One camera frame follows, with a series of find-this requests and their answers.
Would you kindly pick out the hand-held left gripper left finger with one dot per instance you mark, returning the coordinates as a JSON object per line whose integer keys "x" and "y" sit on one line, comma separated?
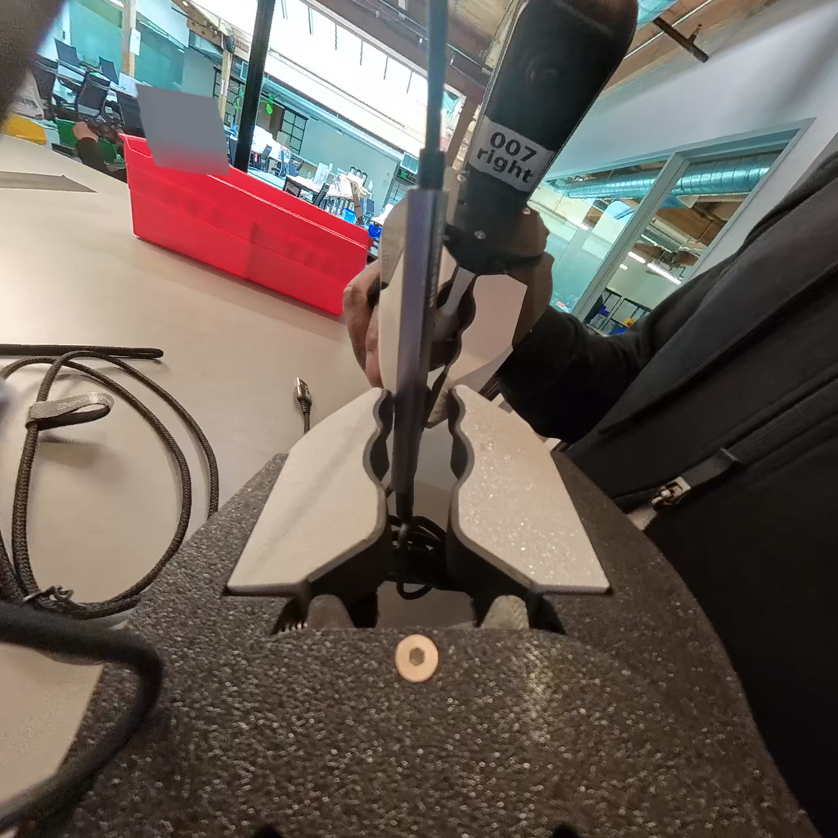
{"x": 308, "y": 517}

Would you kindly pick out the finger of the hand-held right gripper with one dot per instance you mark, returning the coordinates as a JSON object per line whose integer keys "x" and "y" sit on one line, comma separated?
{"x": 393, "y": 294}
{"x": 497, "y": 321}

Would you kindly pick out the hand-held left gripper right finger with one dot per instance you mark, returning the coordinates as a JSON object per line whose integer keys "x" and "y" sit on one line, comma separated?
{"x": 524, "y": 517}

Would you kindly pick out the grey usb hub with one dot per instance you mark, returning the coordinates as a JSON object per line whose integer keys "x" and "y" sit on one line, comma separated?
{"x": 419, "y": 327}

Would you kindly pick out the person's right forearm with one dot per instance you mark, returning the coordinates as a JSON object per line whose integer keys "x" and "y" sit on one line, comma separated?
{"x": 569, "y": 366}

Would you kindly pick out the person's right hand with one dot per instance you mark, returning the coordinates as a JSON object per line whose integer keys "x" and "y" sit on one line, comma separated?
{"x": 360, "y": 314}

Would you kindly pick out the red plastic bin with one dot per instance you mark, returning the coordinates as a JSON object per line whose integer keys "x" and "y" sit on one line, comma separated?
{"x": 229, "y": 222}

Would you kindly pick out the black pole stand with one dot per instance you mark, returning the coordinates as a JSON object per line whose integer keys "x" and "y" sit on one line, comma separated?
{"x": 255, "y": 78}

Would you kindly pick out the metal air duct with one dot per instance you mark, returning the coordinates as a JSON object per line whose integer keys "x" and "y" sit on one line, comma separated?
{"x": 654, "y": 180}

